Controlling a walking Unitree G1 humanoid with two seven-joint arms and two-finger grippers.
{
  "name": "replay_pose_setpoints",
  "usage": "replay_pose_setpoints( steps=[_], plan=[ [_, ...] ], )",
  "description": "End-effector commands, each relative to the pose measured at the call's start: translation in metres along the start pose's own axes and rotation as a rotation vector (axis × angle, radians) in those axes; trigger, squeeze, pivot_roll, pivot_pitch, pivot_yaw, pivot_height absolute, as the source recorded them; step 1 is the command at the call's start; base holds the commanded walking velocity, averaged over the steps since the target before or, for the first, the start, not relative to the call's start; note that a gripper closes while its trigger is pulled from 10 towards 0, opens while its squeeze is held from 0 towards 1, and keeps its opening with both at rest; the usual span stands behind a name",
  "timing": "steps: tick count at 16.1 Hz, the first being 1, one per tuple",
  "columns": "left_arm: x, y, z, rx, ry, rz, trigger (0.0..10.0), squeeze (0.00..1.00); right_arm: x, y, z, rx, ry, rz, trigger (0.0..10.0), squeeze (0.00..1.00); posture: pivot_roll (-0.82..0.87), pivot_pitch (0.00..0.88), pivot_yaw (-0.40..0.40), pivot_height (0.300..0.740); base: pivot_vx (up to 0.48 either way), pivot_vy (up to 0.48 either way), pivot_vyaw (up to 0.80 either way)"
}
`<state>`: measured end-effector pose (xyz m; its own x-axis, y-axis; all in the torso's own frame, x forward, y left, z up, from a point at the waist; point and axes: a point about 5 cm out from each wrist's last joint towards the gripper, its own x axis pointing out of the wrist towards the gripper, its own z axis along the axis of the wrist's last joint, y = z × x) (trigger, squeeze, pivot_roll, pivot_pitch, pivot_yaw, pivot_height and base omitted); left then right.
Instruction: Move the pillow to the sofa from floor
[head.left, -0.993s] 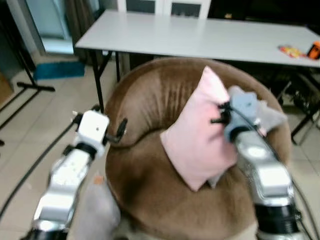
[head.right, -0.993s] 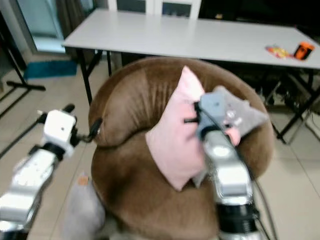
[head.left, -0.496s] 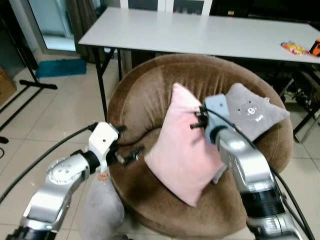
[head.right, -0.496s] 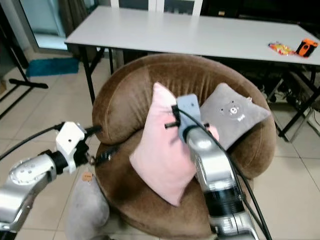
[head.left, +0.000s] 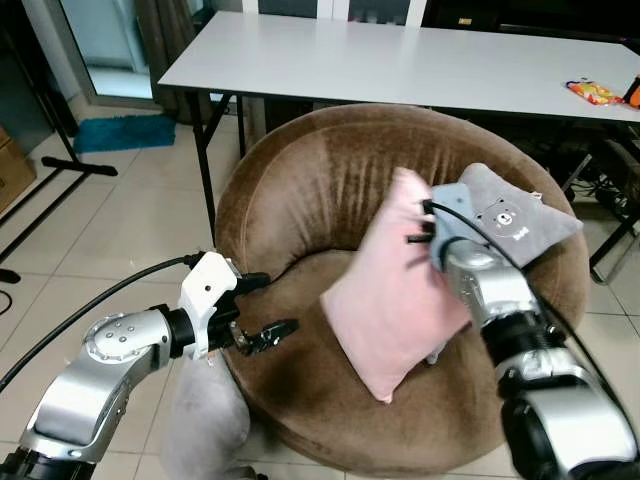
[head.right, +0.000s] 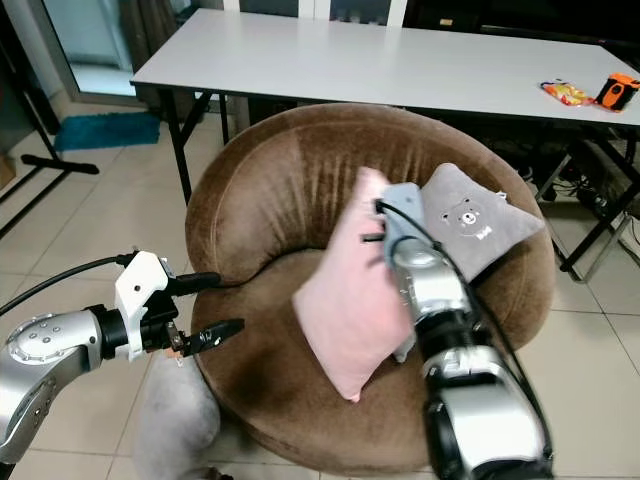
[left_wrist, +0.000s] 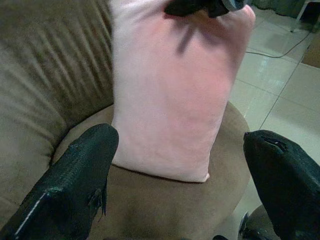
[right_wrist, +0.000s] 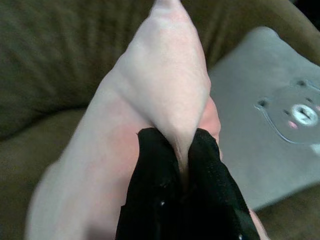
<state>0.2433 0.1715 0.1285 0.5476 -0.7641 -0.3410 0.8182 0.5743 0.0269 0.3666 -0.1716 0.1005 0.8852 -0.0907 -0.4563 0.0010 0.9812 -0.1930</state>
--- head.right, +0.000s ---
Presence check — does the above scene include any pink pillow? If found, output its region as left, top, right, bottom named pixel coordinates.
left=292, top=167, right=417, bottom=405

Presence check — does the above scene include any plain grey pillow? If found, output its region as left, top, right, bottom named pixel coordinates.
left=132, top=352, right=223, bottom=480

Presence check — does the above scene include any grey pillow with bear print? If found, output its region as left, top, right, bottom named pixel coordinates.
left=418, top=163, right=547, bottom=284

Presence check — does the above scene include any brown round velvet sofa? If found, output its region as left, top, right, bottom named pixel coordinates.
left=185, top=103, right=557, bottom=477

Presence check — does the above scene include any blue floor mat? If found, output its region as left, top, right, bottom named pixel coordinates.
left=54, top=110, right=162, bottom=152

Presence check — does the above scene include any white table with black legs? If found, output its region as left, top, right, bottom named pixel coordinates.
left=130, top=9, right=640, bottom=283

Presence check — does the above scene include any black metal rack stand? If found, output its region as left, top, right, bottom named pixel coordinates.
left=0, top=0, right=103, bottom=201

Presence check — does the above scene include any orange snack packet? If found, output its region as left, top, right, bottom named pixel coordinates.
left=539, top=79, right=594, bottom=109

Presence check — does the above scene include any orange and black device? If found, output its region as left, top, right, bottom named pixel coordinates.
left=594, top=71, right=640, bottom=112

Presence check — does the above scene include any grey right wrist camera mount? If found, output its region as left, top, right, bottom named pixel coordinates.
left=378, top=182, right=425, bottom=265

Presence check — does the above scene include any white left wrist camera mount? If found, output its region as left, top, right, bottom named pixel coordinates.
left=114, top=251, right=175, bottom=361

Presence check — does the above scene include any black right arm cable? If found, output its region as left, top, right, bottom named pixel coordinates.
left=378, top=198, right=553, bottom=441

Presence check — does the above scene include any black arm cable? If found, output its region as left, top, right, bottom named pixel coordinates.
left=0, top=254, right=137, bottom=317
left=378, top=198, right=553, bottom=441

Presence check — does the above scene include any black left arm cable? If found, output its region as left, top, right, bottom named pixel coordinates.
left=0, top=254, right=137, bottom=317

